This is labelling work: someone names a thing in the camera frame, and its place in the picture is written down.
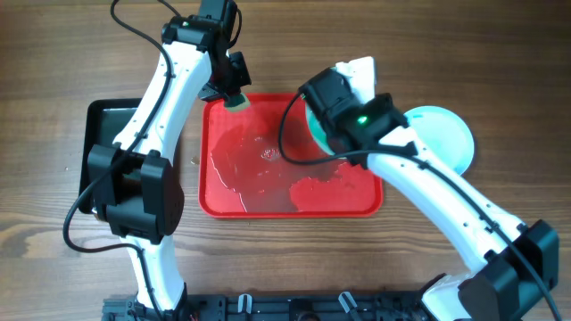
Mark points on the black rectangular tray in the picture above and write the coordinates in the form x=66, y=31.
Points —
x=105, y=119

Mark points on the red plastic tray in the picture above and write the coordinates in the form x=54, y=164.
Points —
x=242, y=174

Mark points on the green yellow sponge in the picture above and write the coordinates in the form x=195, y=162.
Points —
x=236, y=103

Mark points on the light blue plate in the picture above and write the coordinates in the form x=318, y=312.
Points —
x=317, y=132
x=446, y=134

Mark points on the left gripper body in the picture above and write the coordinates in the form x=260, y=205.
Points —
x=232, y=75

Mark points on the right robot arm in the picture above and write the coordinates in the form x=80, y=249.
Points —
x=510, y=266

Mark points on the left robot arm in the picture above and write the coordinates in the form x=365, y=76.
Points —
x=132, y=183

